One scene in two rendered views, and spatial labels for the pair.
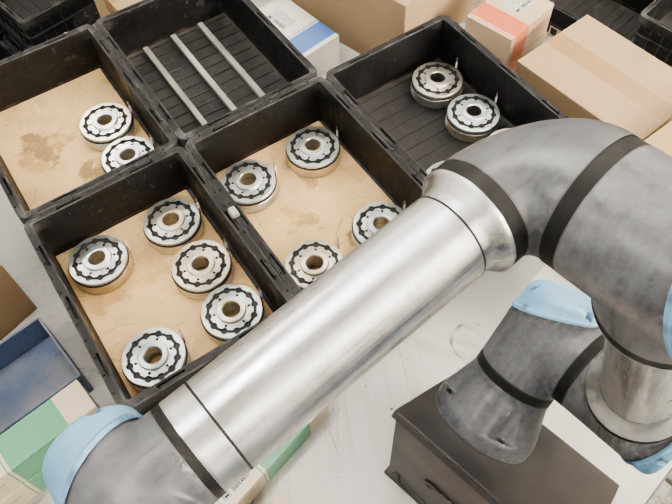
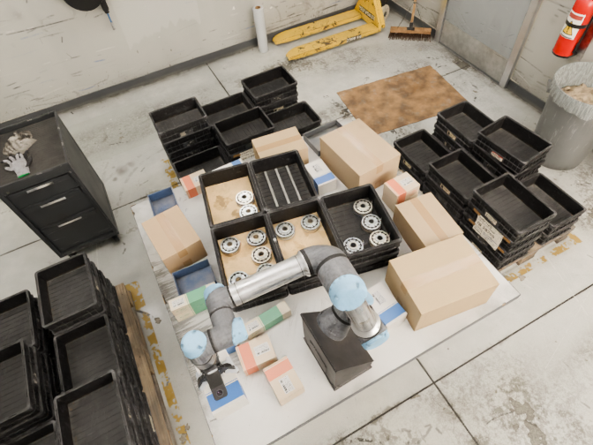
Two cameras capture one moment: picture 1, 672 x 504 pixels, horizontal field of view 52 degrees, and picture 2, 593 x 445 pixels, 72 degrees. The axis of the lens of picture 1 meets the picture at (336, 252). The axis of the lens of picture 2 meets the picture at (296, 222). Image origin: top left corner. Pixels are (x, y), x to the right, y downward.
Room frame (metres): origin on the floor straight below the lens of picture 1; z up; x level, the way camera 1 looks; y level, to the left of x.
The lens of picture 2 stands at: (-0.37, -0.33, 2.61)
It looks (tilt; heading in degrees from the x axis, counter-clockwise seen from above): 53 degrees down; 20
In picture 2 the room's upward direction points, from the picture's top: 6 degrees counter-clockwise
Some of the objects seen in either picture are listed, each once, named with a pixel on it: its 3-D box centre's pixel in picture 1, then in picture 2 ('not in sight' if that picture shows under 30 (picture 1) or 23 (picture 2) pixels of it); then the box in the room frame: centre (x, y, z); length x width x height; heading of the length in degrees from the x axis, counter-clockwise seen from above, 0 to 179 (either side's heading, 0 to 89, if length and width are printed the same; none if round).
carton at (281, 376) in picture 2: not in sight; (283, 380); (0.08, -0.03, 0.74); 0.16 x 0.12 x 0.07; 45
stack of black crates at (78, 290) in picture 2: not in sight; (83, 304); (0.31, 1.36, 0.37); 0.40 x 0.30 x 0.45; 42
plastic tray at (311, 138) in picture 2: not in sight; (327, 137); (1.68, 0.11, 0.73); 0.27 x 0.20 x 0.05; 135
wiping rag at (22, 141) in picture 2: not in sight; (18, 140); (1.10, 2.08, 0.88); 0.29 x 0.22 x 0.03; 42
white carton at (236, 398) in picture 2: not in sight; (221, 383); (-0.07, 0.13, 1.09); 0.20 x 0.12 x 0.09; 42
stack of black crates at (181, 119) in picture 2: not in sight; (185, 136); (1.87, 1.37, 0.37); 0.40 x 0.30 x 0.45; 132
